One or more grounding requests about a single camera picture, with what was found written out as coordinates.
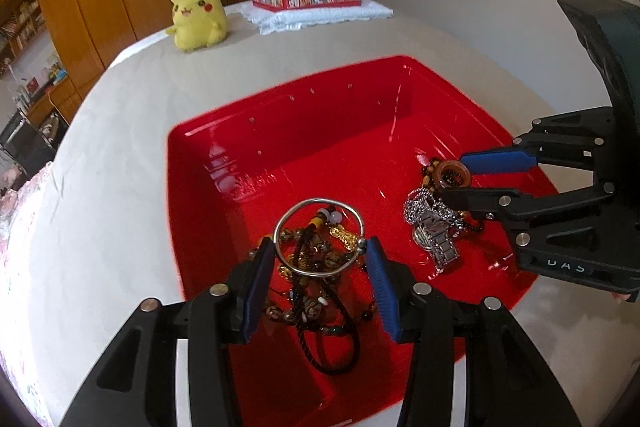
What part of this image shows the black braided cord keychain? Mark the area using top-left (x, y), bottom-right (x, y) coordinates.
top-left (287, 207), bottom-right (362, 376)

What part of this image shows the black office chair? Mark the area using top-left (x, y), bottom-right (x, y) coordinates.
top-left (0, 112), bottom-right (56, 172)

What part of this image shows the white folded towel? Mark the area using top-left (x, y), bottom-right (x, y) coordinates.
top-left (239, 0), bottom-right (395, 36)

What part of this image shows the silver chain and watch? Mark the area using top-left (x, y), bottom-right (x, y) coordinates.
top-left (402, 187), bottom-right (463, 273)

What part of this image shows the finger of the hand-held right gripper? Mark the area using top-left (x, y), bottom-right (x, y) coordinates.
top-left (460, 107), bottom-right (616, 175)
top-left (439, 182), bottom-right (616, 253)

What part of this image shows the yellow plush toy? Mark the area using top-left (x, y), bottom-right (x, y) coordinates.
top-left (169, 0), bottom-right (230, 54)

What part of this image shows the wall bookshelf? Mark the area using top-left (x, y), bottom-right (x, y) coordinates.
top-left (0, 0), bottom-right (46, 62)

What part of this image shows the wooden bead bracelet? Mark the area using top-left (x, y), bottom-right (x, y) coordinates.
top-left (248, 227), bottom-right (381, 333)

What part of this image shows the red plastic tray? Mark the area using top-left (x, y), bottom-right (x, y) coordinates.
top-left (166, 54), bottom-right (561, 427)

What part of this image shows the wooden desk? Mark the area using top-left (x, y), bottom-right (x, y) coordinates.
top-left (25, 72), bottom-right (76, 125)

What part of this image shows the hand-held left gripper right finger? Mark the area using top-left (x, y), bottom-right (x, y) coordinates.
top-left (365, 236), bottom-right (583, 427)

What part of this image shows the silver bangle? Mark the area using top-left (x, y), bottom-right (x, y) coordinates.
top-left (273, 198), bottom-right (366, 279)

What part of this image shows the brown ring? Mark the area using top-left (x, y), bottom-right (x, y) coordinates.
top-left (432, 160), bottom-right (472, 188)

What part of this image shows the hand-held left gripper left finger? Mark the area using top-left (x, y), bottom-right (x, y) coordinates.
top-left (59, 237), bottom-right (277, 427)

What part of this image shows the floral bedsheet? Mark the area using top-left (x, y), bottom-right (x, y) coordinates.
top-left (0, 162), bottom-right (53, 427)

